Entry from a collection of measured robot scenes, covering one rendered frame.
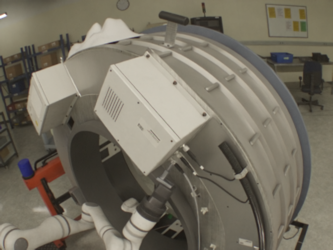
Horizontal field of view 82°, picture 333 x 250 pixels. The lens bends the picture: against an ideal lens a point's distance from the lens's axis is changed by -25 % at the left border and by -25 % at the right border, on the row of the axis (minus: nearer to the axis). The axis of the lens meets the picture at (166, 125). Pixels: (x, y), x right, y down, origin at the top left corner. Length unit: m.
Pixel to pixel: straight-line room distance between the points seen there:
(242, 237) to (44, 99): 0.88
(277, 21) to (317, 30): 1.44
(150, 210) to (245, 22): 5.89
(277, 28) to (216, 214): 6.15
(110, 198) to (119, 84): 1.05
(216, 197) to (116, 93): 0.40
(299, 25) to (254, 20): 1.41
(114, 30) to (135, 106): 0.47
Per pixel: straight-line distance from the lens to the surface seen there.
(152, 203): 0.69
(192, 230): 0.85
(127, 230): 0.75
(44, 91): 1.01
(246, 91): 0.79
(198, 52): 0.84
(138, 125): 0.58
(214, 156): 0.65
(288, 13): 6.85
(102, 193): 1.52
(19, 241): 0.80
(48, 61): 6.13
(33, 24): 7.05
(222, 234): 0.84
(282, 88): 0.97
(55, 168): 2.11
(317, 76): 5.20
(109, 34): 0.95
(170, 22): 0.79
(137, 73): 0.60
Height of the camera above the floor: 1.89
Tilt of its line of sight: 24 degrees down
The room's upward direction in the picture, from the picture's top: 8 degrees counter-clockwise
